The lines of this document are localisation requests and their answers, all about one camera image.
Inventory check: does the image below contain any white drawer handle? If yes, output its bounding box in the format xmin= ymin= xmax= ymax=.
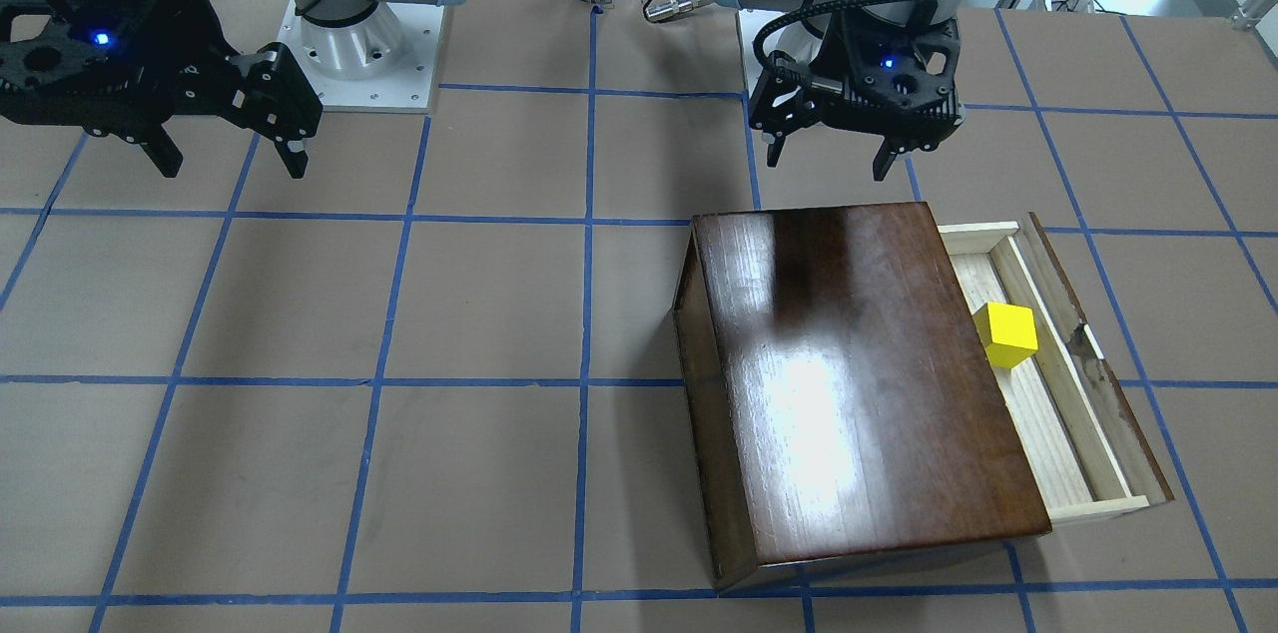
xmin=1066 ymin=320 xmax=1112 ymax=381

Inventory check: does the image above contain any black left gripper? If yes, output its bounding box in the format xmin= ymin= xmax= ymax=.
xmin=749 ymin=10 xmax=964 ymax=182

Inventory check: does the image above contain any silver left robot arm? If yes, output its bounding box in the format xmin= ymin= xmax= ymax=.
xmin=714 ymin=0 xmax=964 ymax=180

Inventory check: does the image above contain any yellow cube block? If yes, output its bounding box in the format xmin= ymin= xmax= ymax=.
xmin=973 ymin=301 xmax=1039 ymax=370

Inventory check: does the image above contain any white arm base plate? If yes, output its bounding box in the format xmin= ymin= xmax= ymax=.
xmin=737 ymin=9 xmax=910 ymax=128
xmin=279 ymin=0 xmax=450 ymax=115

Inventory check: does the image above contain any light wood drawer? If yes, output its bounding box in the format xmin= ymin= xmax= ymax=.
xmin=941 ymin=214 xmax=1176 ymax=526

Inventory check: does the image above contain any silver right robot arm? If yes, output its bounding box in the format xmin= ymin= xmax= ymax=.
xmin=3 ymin=0 xmax=466 ymax=179

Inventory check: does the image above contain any dark wooden drawer cabinet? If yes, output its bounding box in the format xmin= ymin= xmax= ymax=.
xmin=672 ymin=202 xmax=1051 ymax=593

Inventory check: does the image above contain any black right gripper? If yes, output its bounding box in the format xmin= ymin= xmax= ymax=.
xmin=3 ymin=0 xmax=322 ymax=180

